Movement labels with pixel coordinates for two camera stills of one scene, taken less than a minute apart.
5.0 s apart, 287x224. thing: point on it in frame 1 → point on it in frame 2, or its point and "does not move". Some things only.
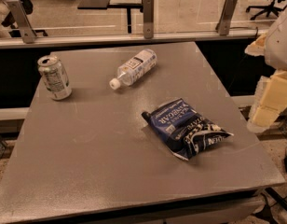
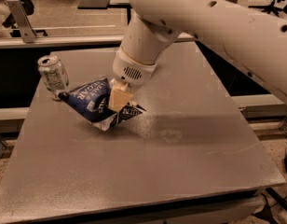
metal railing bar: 130,40 does not move
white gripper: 280,44 → 132,70
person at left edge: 4,20 does not move
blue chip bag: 187,132 → 91,101
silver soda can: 55,77 does not move
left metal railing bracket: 22,20 does not move
